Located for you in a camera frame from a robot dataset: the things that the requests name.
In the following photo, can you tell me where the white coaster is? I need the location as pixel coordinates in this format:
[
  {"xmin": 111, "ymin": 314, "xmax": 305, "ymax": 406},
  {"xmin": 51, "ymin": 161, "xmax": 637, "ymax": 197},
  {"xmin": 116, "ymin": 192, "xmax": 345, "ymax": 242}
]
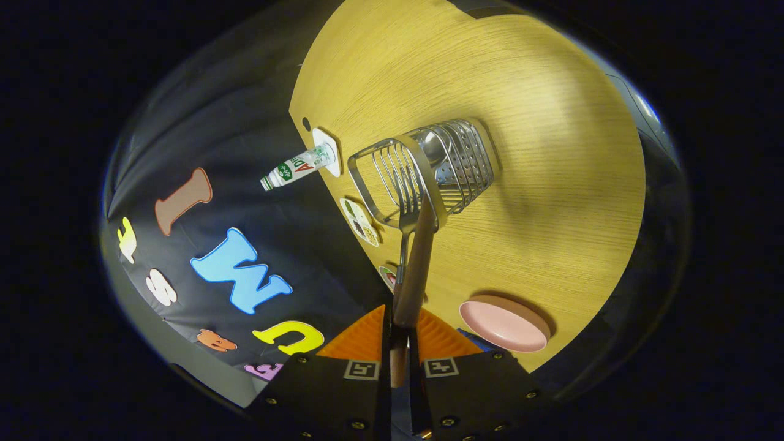
[{"xmin": 312, "ymin": 127, "xmax": 342, "ymax": 178}]

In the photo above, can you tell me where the spoon with wooden handle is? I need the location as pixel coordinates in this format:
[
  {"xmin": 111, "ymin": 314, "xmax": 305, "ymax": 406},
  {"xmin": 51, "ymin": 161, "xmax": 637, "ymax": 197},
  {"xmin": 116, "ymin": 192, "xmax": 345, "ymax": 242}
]
[{"xmin": 392, "ymin": 129, "xmax": 457, "ymax": 328}]

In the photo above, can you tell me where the metal wire basket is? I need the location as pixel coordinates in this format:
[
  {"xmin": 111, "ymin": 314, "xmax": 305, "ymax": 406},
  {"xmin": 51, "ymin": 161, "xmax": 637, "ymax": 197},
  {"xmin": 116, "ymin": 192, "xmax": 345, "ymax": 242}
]
[{"xmin": 347, "ymin": 118, "xmax": 500, "ymax": 230}]

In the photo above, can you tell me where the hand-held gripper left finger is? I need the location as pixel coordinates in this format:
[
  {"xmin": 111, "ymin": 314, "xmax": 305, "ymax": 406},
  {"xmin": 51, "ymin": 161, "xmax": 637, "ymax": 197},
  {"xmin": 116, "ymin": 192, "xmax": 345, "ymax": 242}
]
[{"xmin": 248, "ymin": 304, "xmax": 393, "ymax": 441}]

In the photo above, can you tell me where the pink plate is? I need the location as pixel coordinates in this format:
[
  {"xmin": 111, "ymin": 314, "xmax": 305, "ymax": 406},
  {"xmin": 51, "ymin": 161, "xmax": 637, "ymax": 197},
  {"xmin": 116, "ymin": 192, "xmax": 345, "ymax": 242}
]
[{"xmin": 459, "ymin": 295, "xmax": 551, "ymax": 353}]

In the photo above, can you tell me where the blue towel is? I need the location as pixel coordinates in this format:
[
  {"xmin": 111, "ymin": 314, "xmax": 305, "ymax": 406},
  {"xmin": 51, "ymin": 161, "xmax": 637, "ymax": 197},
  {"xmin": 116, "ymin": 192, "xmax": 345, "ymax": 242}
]
[{"xmin": 456, "ymin": 329, "xmax": 491, "ymax": 353}]

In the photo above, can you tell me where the white drink bottle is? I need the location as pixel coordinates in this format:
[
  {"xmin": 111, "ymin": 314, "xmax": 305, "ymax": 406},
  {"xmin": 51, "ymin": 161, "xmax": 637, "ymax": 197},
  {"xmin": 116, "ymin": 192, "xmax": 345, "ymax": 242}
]
[{"xmin": 260, "ymin": 145, "xmax": 334, "ymax": 192}]

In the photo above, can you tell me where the white divided bean tray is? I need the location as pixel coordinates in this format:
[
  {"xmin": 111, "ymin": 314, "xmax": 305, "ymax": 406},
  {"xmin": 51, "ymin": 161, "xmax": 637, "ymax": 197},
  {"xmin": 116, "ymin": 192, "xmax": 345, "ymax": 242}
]
[{"xmin": 340, "ymin": 197, "xmax": 380, "ymax": 247}]

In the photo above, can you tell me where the fork with wooden handle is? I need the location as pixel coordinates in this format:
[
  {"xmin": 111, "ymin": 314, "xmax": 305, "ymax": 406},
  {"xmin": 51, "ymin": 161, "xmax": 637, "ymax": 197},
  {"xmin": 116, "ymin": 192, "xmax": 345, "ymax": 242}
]
[{"xmin": 385, "ymin": 150, "xmax": 424, "ymax": 388}]

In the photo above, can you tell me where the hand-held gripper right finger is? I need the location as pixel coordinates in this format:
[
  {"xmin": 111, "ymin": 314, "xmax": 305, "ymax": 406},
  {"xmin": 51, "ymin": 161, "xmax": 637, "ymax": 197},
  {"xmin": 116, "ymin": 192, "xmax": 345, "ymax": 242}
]
[{"xmin": 409, "ymin": 308, "xmax": 543, "ymax": 441}]

